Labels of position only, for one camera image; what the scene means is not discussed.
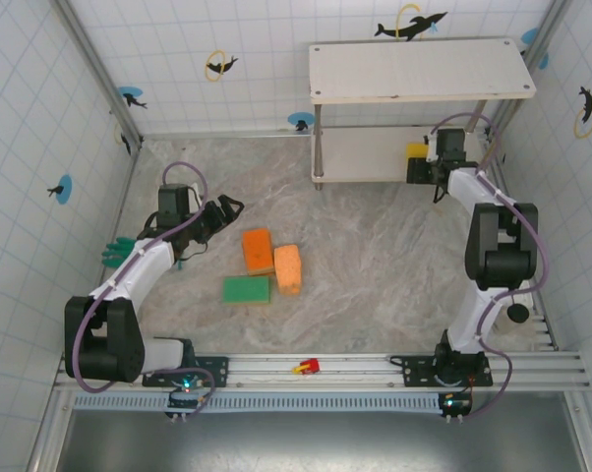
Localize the white two-tier shelf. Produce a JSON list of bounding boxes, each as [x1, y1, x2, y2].
[[308, 36, 538, 192]]

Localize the green rubber glove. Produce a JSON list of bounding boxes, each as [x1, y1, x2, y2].
[[100, 236, 145, 269]]

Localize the blue circle seal sticker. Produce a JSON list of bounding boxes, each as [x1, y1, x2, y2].
[[286, 111, 317, 133]]

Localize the blue circle dolphin sticker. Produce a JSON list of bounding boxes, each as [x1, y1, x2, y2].
[[46, 174, 75, 205]]

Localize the blue circle shark sticker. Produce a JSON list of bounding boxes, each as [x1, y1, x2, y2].
[[116, 86, 148, 110]]

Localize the small red yellow toy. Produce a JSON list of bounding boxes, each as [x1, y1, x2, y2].
[[290, 357, 322, 378]]

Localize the left controller board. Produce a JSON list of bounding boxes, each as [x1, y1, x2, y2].
[[166, 377, 205, 423]]

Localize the controller board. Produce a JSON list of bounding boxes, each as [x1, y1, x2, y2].
[[166, 377, 205, 423], [438, 390, 474, 424]]

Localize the right controller board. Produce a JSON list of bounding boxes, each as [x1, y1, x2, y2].
[[438, 390, 474, 424]]

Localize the grey metal sheet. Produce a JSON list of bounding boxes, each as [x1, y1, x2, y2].
[[54, 410, 587, 472]]

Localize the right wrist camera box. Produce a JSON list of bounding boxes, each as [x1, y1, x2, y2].
[[425, 126, 468, 163]]

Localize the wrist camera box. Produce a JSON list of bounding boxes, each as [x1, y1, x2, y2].
[[156, 182, 205, 220], [425, 126, 468, 163]]

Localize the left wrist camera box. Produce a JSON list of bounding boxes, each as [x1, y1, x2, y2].
[[156, 182, 205, 220]]

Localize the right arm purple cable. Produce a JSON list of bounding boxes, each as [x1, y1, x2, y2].
[[429, 111, 553, 423]]

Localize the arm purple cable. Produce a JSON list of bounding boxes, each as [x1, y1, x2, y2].
[[62, 160, 216, 424], [429, 111, 553, 423]]

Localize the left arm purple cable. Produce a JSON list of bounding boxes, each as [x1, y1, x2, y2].
[[62, 160, 216, 424]]

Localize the aluminium back rail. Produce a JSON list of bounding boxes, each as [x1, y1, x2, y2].
[[142, 129, 313, 140]]

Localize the large dolphin ring sticker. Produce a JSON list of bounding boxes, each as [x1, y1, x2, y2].
[[373, 2, 449, 43]]

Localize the small dolphin ring sticker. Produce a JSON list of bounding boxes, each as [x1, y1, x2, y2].
[[205, 48, 240, 83]]

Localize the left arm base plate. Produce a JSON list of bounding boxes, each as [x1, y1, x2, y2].
[[142, 356, 230, 388]]

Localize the aluminium front rail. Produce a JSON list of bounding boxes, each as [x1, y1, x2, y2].
[[53, 349, 592, 393]]

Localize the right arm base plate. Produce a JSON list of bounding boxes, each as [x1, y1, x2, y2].
[[402, 354, 494, 388]]

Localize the white slotted cable duct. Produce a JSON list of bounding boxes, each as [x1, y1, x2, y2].
[[72, 391, 474, 412]]

